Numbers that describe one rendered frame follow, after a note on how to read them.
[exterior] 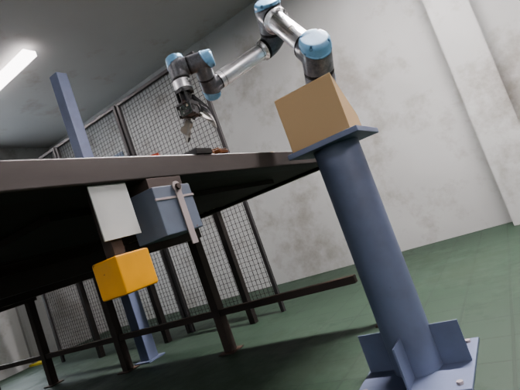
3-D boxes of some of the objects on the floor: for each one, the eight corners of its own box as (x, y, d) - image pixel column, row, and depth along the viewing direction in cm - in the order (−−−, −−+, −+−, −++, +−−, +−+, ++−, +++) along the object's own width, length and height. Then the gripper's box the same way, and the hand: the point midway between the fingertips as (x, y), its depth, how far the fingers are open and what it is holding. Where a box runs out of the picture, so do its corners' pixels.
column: (480, 340, 154) (394, 121, 161) (473, 392, 122) (367, 116, 129) (382, 354, 174) (309, 159, 181) (354, 402, 141) (267, 162, 148)
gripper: (159, 99, 172) (174, 144, 170) (196, 77, 164) (213, 124, 162) (172, 102, 180) (186, 145, 178) (208, 81, 171) (224, 126, 169)
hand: (203, 135), depth 172 cm, fingers open, 14 cm apart
